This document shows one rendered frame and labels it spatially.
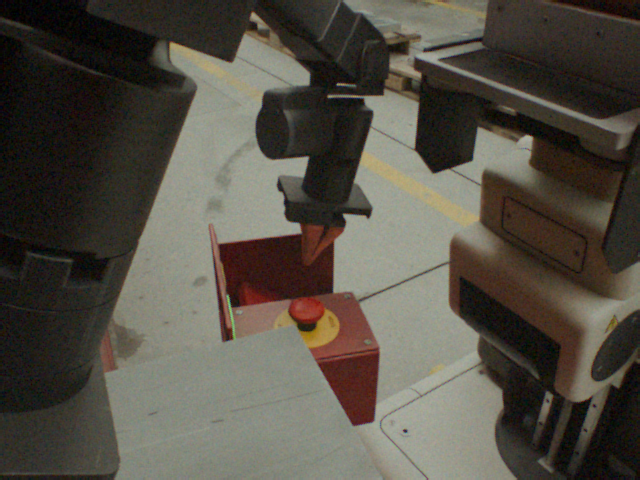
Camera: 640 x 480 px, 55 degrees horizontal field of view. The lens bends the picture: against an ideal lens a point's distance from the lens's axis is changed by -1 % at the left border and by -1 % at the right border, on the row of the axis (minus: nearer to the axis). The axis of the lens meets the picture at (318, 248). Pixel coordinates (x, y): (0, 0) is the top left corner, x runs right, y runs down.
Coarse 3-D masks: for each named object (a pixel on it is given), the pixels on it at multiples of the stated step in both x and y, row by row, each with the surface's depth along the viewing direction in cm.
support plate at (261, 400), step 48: (288, 336) 35; (144, 384) 32; (192, 384) 32; (240, 384) 32; (288, 384) 32; (144, 432) 29; (192, 432) 29; (240, 432) 29; (288, 432) 29; (336, 432) 29
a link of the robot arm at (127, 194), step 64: (0, 0) 14; (64, 0) 15; (0, 64) 14; (64, 64) 14; (128, 64) 15; (0, 128) 15; (64, 128) 15; (128, 128) 15; (0, 192) 15; (64, 192) 15; (128, 192) 16
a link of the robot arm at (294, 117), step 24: (360, 48) 62; (384, 48) 62; (360, 72) 62; (384, 72) 63; (264, 96) 62; (288, 96) 60; (312, 96) 62; (360, 96) 63; (264, 120) 62; (288, 120) 59; (312, 120) 61; (264, 144) 63; (288, 144) 60; (312, 144) 62
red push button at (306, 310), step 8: (296, 304) 68; (304, 304) 67; (312, 304) 68; (320, 304) 68; (288, 312) 67; (296, 312) 67; (304, 312) 66; (312, 312) 66; (320, 312) 67; (296, 320) 66; (304, 320) 66; (312, 320) 66; (304, 328) 68; (312, 328) 68
